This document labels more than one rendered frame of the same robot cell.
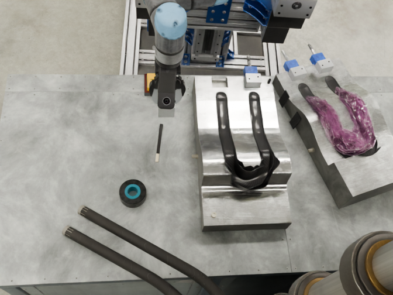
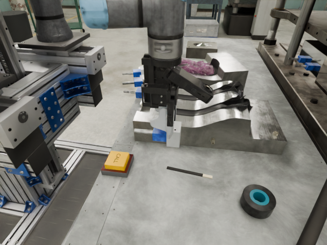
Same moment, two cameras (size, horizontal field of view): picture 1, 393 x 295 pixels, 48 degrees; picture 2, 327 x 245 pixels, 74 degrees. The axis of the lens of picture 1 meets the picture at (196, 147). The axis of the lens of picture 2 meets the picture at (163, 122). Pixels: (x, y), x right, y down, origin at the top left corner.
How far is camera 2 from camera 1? 1.10 m
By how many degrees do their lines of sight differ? 48
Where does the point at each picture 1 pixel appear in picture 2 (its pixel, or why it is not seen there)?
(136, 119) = (155, 189)
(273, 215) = (264, 106)
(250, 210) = (263, 115)
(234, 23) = (67, 116)
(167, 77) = (184, 73)
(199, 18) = (47, 133)
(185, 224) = (277, 165)
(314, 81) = not seen: hidden behind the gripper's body
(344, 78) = not seen: hidden behind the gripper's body
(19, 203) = not seen: outside the picture
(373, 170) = (228, 62)
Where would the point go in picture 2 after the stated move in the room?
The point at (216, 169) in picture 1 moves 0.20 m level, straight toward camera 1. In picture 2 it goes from (244, 112) to (316, 131)
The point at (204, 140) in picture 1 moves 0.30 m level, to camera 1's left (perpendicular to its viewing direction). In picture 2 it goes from (208, 121) to (177, 195)
